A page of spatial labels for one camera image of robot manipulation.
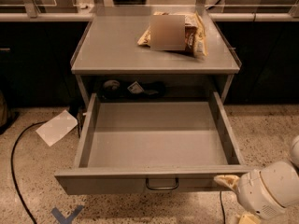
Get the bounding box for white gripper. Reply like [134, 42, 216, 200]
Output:
[214, 169, 286, 224]

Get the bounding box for grey top drawer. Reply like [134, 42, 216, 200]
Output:
[55, 92, 250, 195]

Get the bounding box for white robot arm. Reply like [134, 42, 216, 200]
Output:
[214, 136, 299, 219]

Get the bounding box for grey metal drawer cabinet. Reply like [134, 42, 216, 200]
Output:
[71, 5, 240, 104]

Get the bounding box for dark objects inside cabinet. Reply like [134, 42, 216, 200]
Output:
[100, 79, 166, 99]

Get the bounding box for blue tape floor mark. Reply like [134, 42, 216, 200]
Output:
[50, 204, 86, 224]

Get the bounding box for brown snack bag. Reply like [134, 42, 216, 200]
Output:
[137, 11, 207, 57]

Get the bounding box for white paper sheet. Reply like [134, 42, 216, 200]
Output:
[36, 110, 78, 147]

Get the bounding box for black floor cable right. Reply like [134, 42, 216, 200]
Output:
[220, 190, 227, 224]

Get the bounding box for black floor cable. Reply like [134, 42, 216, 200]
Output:
[10, 120, 47, 224]
[220, 190, 227, 224]

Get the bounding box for white counter rail right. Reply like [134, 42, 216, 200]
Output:
[209, 13, 299, 22]

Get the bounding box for white counter rail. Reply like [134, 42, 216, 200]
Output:
[0, 13, 93, 22]
[209, 13, 299, 22]

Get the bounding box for black floor cable left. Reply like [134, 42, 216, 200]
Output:
[10, 120, 47, 224]

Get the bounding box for white counter rail left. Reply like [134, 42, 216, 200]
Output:
[0, 13, 93, 22]

